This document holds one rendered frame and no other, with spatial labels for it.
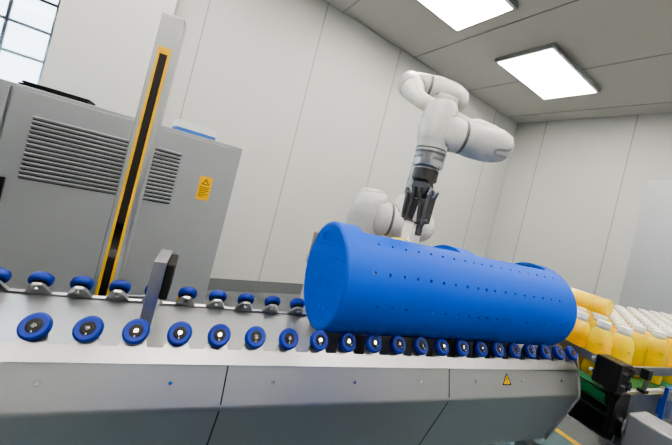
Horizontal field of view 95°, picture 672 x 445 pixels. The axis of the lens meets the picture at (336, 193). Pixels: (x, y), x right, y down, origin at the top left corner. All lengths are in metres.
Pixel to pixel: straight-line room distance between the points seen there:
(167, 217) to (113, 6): 1.76
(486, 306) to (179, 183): 1.69
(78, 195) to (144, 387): 1.44
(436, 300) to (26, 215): 1.90
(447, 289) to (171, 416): 0.67
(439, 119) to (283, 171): 2.74
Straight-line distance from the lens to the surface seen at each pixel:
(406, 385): 0.95
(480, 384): 1.13
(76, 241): 2.11
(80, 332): 0.74
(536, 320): 1.19
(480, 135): 0.99
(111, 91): 3.03
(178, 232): 2.08
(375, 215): 1.36
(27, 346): 0.77
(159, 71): 1.10
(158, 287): 0.76
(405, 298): 0.82
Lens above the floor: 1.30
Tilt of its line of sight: level
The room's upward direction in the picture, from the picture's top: 14 degrees clockwise
